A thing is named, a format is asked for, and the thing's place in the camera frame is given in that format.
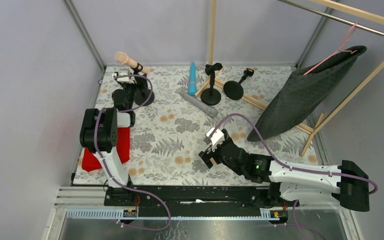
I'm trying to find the beige microphone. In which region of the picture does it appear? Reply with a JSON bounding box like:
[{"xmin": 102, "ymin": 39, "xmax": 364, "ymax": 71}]
[{"xmin": 114, "ymin": 51, "xmax": 150, "ymax": 74}]

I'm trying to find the grey microphone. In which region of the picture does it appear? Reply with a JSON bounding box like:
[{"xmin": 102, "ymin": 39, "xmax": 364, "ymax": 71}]
[{"xmin": 179, "ymin": 91, "xmax": 219, "ymax": 118}]

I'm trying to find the blue microphone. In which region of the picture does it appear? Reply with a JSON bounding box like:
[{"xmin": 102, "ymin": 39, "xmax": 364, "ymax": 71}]
[{"xmin": 187, "ymin": 62, "xmax": 197, "ymax": 96}]

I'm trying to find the wooden clothes rack frame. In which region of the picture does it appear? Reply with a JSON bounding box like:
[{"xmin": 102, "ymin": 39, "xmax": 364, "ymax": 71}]
[{"xmin": 195, "ymin": 0, "xmax": 384, "ymax": 157}]

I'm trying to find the black mic stand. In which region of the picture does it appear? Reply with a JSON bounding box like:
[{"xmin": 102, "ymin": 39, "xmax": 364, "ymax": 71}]
[
  {"xmin": 223, "ymin": 68, "xmax": 255, "ymax": 101},
  {"xmin": 200, "ymin": 62, "xmax": 223, "ymax": 106},
  {"xmin": 134, "ymin": 76, "xmax": 155, "ymax": 106}
]

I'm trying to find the pink wire hanger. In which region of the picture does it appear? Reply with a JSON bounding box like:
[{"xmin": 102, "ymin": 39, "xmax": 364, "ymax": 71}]
[{"xmin": 303, "ymin": 22, "xmax": 359, "ymax": 76}]

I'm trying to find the dark dotted hanging cloth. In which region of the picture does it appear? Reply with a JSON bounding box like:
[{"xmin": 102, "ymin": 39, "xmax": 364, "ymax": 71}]
[{"xmin": 247, "ymin": 45, "xmax": 368, "ymax": 142}]

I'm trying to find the black mic stand tipped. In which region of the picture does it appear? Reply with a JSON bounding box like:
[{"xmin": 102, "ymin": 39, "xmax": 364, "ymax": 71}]
[{"xmin": 223, "ymin": 68, "xmax": 255, "ymax": 101}]

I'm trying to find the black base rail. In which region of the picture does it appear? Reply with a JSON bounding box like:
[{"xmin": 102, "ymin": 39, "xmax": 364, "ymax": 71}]
[{"xmin": 104, "ymin": 183, "xmax": 294, "ymax": 218}]

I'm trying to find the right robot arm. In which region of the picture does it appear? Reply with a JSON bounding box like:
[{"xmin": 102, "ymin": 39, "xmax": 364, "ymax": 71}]
[{"xmin": 199, "ymin": 127, "xmax": 370, "ymax": 212}]

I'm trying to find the red folded shirt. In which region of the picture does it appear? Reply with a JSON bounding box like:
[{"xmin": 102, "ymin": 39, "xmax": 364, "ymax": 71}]
[{"xmin": 81, "ymin": 127, "xmax": 130, "ymax": 172}]

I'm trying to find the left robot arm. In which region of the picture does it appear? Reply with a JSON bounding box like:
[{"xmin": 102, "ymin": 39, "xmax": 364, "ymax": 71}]
[{"xmin": 79, "ymin": 72, "xmax": 138, "ymax": 190}]

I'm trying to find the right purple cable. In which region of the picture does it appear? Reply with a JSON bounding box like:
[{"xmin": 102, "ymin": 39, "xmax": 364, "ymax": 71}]
[{"xmin": 211, "ymin": 113, "xmax": 378, "ymax": 240}]

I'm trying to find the floral table mat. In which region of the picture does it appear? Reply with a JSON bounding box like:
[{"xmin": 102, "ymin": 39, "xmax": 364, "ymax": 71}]
[{"xmin": 72, "ymin": 65, "xmax": 321, "ymax": 186}]

